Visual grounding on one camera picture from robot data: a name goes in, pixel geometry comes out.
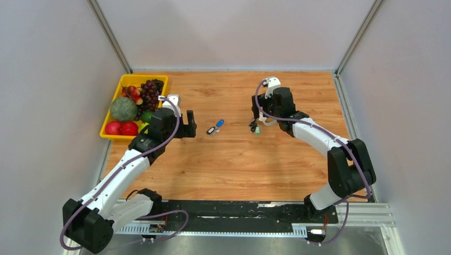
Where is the green lime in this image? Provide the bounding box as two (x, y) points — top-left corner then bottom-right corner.
(140, 110), (154, 123)

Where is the yellow plastic fruit tray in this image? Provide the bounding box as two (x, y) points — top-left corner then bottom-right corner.
(99, 74), (169, 141)

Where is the slotted cable duct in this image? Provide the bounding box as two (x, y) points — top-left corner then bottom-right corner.
(114, 224), (308, 238)

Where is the dark purple grape bunch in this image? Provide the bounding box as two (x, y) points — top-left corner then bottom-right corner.
(135, 79), (164, 121)

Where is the green melon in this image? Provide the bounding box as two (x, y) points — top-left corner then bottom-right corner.
(110, 97), (138, 122)

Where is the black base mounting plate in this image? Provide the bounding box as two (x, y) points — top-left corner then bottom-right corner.
(150, 200), (338, 234)

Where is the right red apple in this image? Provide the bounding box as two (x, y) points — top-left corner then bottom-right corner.
(121, 122), (139, 136)

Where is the aluminium frame rail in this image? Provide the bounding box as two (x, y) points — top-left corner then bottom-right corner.
(66, 198), (404, 254)

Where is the black key tag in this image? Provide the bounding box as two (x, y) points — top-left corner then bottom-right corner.
(206, 126), (220, 135)

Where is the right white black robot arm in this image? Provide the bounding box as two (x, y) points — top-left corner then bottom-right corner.
(252, 87), (376, 222)

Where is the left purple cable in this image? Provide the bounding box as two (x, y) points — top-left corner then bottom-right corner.
(59, 96), (189, 251)

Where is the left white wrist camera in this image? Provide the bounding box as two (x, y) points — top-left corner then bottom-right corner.
(161, 94), (182, 117)

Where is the blue key tag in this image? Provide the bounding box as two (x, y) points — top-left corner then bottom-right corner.
(215, 120), (224, 128)

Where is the silver carabiner keyring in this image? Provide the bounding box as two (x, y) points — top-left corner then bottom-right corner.
(258, 118), (277, 126)

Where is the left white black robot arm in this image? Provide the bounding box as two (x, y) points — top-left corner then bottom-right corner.
(60, 108), (197, 254)

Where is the red apple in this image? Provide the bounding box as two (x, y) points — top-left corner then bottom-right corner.
(104, 121), (122, 135)
(121, 122), (139, 136)

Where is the left red apple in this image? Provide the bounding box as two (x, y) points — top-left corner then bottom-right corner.
(104, 121), (122, 135)

